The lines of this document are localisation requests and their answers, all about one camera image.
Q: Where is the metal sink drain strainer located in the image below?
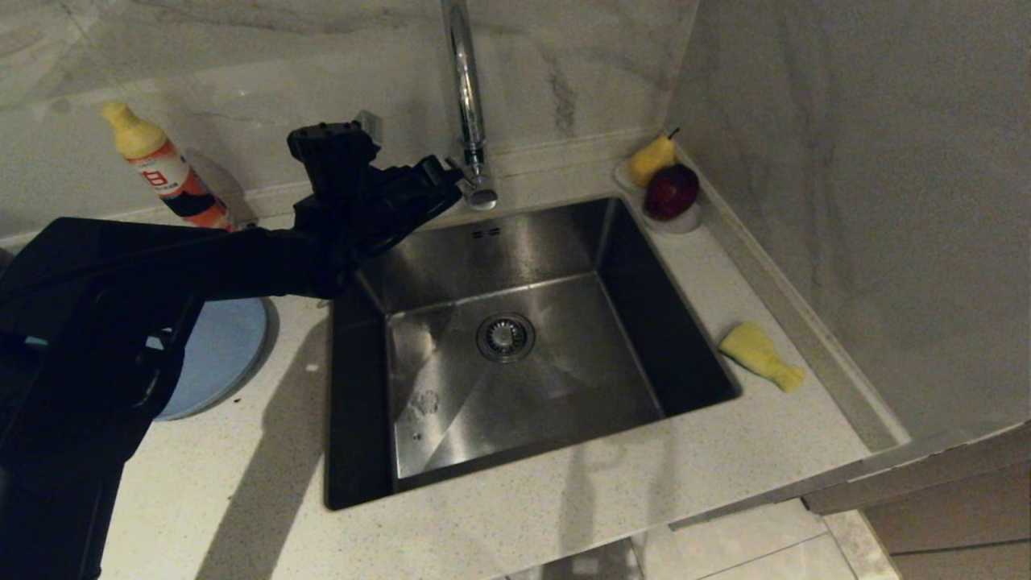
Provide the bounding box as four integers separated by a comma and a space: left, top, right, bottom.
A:
476, 313, 536, 364

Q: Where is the stainless steel sink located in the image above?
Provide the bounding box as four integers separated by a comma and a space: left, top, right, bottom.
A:
324, 196, 740, 512

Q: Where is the small white dish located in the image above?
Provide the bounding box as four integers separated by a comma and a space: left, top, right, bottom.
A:
615, 157, 706, 236

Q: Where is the yellow pear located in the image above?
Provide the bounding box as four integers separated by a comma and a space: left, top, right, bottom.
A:
629, 129, 681, 190

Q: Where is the blue plate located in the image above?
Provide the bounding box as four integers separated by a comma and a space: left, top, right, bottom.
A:
153, 296, 270, 422

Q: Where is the chrome faucet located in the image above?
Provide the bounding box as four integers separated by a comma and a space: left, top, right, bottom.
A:
441, 0, 500, 212

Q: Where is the yellow sponge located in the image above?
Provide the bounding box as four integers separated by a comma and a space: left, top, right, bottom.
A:
718, 322, 805, 393

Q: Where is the red apple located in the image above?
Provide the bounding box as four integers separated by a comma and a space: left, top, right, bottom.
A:
644, 164, 701, 222

